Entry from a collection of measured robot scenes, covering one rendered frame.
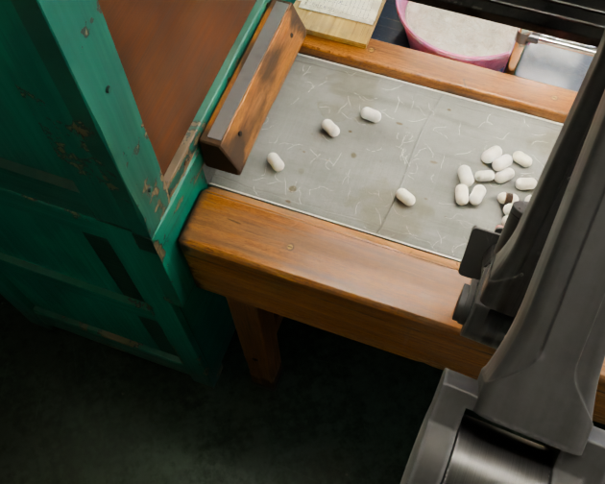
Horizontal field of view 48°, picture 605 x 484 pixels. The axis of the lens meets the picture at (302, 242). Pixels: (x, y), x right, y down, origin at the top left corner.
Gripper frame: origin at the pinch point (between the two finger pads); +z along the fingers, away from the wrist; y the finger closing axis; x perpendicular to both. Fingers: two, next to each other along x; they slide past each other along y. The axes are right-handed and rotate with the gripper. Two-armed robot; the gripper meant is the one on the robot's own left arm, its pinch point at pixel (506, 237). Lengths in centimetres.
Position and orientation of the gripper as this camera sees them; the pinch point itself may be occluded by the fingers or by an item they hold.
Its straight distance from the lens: 95.0
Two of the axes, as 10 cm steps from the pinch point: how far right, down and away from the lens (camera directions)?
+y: -9.4, -2.9, 1.7
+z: 2.7, -3.6, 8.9
